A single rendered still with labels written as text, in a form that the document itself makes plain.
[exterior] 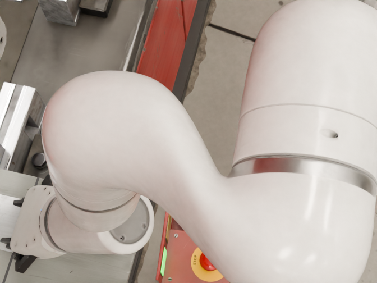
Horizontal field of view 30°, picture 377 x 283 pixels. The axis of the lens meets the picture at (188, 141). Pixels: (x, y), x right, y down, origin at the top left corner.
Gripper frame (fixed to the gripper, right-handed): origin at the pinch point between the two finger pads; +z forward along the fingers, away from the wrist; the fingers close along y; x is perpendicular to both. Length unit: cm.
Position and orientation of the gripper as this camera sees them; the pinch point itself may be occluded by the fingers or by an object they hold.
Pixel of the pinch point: (19, 223)
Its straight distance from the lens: 112.4
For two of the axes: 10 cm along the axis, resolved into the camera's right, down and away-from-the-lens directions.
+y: -2.4, 9.2, -3.1
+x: 7.6, 3.8, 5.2
